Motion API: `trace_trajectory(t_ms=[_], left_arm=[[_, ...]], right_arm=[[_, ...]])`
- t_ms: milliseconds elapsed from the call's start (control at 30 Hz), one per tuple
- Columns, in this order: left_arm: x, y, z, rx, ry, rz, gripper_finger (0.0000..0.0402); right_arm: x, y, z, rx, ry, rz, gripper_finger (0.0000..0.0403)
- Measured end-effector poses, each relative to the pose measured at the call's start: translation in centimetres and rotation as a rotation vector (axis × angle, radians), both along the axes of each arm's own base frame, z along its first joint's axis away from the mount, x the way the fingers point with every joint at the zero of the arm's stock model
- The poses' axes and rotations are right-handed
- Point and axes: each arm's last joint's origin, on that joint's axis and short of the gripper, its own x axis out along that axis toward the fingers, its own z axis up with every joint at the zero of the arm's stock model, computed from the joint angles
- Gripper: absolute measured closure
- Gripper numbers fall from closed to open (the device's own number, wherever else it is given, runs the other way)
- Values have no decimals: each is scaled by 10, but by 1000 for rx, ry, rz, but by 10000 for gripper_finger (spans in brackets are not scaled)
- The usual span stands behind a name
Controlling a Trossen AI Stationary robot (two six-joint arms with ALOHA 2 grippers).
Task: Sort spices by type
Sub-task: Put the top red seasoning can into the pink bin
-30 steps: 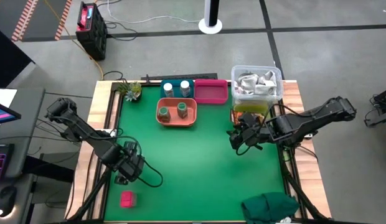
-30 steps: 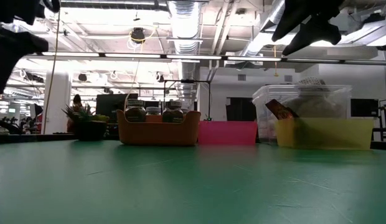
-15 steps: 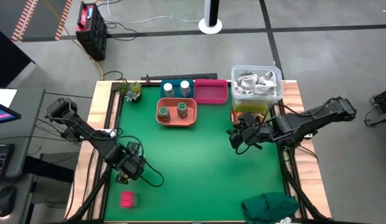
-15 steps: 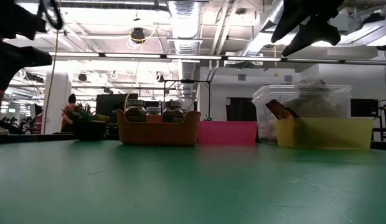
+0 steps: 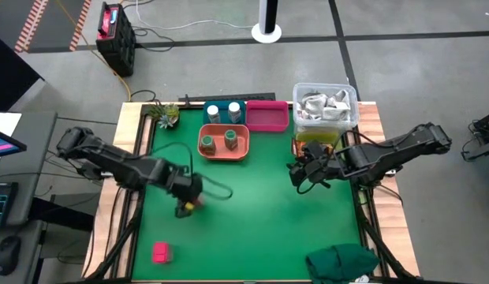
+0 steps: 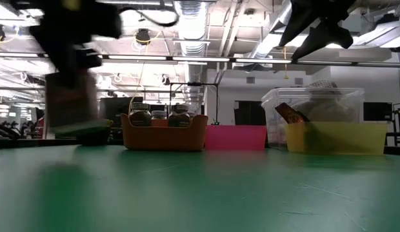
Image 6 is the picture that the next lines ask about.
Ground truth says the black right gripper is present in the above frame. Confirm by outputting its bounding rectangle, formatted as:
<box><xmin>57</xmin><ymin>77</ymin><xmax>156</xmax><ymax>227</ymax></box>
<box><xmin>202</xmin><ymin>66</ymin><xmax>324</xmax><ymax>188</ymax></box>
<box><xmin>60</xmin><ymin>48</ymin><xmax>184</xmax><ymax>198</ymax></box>
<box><xmin>279</xmin><ymin>0</ymin><xmax>357</xmax><ymax>61</ymax></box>

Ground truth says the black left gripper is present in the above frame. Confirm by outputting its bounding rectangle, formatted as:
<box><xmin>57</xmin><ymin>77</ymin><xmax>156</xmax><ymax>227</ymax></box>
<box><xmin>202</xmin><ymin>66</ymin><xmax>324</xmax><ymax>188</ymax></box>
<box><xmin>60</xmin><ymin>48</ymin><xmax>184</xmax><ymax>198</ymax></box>
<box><xmin>28</xmin><ymin>0</ymin><xmax>103</xmax><ymax>90</ymax></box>

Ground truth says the taco seasoning mix pouch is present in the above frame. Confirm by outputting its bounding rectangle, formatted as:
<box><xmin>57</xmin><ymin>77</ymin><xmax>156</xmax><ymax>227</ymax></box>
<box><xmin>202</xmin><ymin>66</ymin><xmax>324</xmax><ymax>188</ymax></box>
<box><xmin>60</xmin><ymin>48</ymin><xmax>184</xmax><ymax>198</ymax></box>
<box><xmin>45</xmin><ymin>69</ymin><xmax>101</xmax><ymax>135</ymax></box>
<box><xmin>274</xmin><ymin>102</ymin><xmax>335</xmax><ymax>154</ymax></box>

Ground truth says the bagel seasoning jar white label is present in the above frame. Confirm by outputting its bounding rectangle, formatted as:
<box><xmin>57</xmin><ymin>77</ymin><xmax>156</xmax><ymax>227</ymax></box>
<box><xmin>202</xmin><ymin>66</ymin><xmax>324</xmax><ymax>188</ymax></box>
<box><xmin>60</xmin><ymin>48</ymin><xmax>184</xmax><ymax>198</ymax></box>
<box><xmin>128</xmin><ymin>102</ymin><xmax>153</xmax><ymax>128</ymax></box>

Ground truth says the dark green spice jar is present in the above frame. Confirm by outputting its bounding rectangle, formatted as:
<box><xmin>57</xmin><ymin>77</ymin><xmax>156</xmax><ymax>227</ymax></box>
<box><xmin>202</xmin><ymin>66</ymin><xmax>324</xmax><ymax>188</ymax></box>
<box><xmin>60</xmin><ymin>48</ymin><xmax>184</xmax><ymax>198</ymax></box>
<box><xmin>167</xmin><ymin>104</ymin><xmax>190</xmax><ymax>128</ymax></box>

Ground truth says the yellow hanging pendant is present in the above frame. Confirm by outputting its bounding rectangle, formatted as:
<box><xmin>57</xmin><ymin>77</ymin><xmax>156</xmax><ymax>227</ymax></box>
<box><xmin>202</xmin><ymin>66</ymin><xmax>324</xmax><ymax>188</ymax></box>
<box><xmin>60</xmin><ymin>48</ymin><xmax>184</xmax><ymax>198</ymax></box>
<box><xmin>283</xmin><ymin>46</ymin><xmax>290</xmax><ymax>81</ymax></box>

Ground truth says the clear plastic storage container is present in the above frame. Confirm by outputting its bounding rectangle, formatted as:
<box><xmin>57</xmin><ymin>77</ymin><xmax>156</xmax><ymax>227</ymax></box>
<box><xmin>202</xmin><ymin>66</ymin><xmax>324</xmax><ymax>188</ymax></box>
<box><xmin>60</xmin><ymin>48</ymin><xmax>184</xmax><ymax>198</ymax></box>
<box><xmin>260</xmin><ymin>86</ymin><xmax>366</xmax><ymax>150</ymax></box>

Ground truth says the small white-lidded spice jar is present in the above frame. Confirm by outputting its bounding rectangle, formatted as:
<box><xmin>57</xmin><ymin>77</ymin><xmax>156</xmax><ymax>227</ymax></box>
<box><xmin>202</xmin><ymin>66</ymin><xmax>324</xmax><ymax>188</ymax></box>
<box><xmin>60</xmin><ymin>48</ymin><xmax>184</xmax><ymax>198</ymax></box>
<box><xmin>150</xmin><ymin>110</ymin><xmax>169</xmax><ymax>128</ymax></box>

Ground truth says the orange plastic bin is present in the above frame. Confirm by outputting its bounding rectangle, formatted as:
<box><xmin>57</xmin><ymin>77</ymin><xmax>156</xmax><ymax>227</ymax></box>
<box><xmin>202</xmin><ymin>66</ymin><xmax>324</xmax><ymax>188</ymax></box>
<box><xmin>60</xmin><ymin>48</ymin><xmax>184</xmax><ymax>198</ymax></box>
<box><xmin>120</xmin><ymin>112</ymin><xmax>209</xmax><ymax>152</ymax></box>

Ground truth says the yellow plastic bin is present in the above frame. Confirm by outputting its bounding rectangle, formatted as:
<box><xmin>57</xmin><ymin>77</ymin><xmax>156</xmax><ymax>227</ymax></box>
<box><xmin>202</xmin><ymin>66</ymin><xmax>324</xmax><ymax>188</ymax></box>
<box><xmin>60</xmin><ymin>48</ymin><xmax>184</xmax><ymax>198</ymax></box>
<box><xmin>285</xmin><ymin>121</ymin><xmax>388</xmax><ymax>156</ymax></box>

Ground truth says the overhead light bar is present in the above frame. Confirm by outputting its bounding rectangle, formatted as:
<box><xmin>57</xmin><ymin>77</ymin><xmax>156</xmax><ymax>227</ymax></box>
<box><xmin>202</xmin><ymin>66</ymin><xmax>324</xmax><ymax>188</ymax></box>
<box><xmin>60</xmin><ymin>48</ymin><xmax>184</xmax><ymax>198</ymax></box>
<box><xmin>0</xmin><ymin>51</ymin><xmax>400</xmax><ymax>69</ymax></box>

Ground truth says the black equipment stand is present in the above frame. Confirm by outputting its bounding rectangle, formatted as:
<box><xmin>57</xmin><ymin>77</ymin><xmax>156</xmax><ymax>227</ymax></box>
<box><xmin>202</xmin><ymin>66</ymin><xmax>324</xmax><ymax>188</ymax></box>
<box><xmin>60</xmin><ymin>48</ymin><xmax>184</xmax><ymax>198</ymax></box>
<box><xmin>385</xmin><ymin>108</ymin><xmax>400</xmax><ymax>148</ymax></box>

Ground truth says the pink plastic bin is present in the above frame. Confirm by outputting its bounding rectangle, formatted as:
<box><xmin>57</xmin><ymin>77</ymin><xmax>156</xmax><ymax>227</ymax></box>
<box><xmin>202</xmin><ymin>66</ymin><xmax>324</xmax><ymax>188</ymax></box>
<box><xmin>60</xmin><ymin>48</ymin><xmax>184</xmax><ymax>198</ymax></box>
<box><xmin>205</xmin><ymin>124</ymin><xmax>268</xmax><ymax>151</ymax></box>

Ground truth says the smooth silver ventilation duct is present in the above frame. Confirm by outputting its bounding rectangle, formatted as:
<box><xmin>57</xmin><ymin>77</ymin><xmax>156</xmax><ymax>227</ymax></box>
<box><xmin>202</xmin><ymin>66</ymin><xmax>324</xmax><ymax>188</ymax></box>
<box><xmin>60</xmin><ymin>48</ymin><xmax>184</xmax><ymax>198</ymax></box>
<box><xmin>250</xmin><ymin>0</ymin><xmax>296</xmax><ymax>61</ymax></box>

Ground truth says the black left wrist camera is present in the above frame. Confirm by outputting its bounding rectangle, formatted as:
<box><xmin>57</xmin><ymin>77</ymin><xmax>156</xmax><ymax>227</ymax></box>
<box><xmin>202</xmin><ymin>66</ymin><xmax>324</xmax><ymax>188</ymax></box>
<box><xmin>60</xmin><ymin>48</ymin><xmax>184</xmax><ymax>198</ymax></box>
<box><xmin>90</xmin><ymin>3</ymin><xmax>123</xmax><ymax>39</ymax></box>

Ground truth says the yellow hanging cable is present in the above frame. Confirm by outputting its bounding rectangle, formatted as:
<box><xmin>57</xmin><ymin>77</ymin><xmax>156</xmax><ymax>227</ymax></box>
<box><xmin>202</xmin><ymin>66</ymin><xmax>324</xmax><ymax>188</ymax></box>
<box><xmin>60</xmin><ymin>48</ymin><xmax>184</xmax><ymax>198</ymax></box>
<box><xmin>128</xmin><ymin>30</ymin><xmax>162</xmax><ymax>113</ymax></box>

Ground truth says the yellow cable tag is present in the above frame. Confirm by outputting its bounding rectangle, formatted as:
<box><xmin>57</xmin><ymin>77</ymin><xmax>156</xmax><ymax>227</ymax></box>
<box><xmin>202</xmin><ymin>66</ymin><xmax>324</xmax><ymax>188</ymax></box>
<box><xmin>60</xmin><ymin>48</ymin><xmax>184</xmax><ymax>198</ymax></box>
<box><xmin>61</xmin><ymin>0</ymin><xmax>82</xmax><ymax>11</ymax></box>

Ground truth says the black wall monitor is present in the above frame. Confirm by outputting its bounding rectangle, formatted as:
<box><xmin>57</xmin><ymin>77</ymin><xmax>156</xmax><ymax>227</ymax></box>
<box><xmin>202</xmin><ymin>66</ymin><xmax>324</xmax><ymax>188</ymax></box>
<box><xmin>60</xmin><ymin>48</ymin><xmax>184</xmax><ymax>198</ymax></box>
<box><xmin>363</xmin><ymin>102</ymin><xmax>394</xmax><ymax>122</ymax></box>

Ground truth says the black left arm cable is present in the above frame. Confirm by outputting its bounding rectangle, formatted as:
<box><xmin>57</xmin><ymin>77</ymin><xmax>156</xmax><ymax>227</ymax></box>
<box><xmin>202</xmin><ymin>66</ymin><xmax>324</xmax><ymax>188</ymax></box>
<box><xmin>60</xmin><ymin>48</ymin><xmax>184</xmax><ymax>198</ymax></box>
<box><xmin>119</xmin><ymin>5</ymin><xmax>181</xmax><ymax>28</ymax></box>

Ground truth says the silver ribbed ventilation duct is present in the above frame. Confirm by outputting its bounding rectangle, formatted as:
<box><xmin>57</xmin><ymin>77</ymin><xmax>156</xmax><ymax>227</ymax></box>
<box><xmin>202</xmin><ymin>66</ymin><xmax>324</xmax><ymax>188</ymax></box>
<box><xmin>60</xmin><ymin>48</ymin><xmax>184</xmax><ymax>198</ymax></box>
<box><xmin>172</xmin><ymin>0</ymin><xmax>210</xmax><ymax>83</ymax></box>

